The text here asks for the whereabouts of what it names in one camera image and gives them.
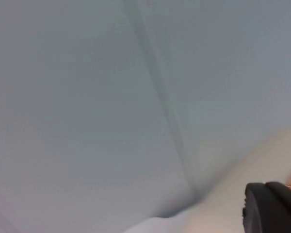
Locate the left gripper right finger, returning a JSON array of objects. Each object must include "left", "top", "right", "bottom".
[{"left": 264, "top": 181, "right": 291, "bottom": 233}]

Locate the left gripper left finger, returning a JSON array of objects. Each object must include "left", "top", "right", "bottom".
[{"left": 242, "top": 183, "right": 283, "bottom": 233}]

